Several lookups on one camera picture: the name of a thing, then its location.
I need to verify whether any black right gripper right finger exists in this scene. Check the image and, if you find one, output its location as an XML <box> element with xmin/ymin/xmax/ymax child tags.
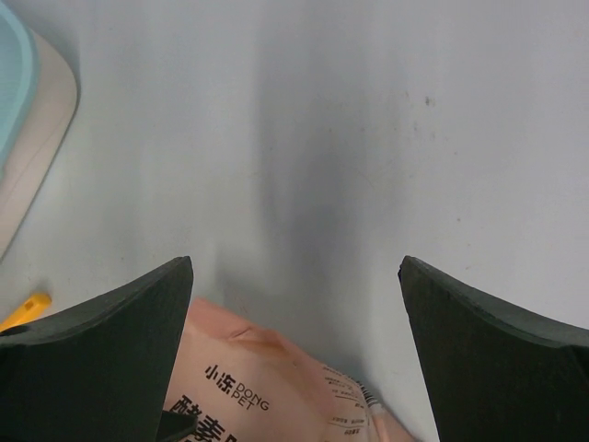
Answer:
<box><xmin>398</xmin><ymin>256</ymin><xmax>588</xmax><ymax>441</ymax></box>

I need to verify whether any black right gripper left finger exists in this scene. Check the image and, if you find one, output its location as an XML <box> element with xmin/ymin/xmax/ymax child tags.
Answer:
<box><xmin>1</xmin><ymin>257</ymin><xmax>192</xmax><ymax>442</ymax></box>

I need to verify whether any yellow plastic litter scoop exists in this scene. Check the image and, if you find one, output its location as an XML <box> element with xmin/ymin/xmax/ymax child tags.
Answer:
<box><xmin>1</xmin><ymin>292</ymin><xmax>52</xmax><ymax>332</ymax></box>

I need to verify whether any pink cat litter bag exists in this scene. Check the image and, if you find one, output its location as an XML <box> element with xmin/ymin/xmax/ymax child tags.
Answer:
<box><xmin>165</xmin><ymin>298</ymin><xmax>413</xmax><ymax>442</ymax></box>

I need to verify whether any teal and beige litter box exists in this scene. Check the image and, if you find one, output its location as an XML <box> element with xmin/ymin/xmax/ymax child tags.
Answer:
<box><xmin>1</xmin><ymin>3</ymin><xmax>78</xmax><ymax>254</ymax></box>

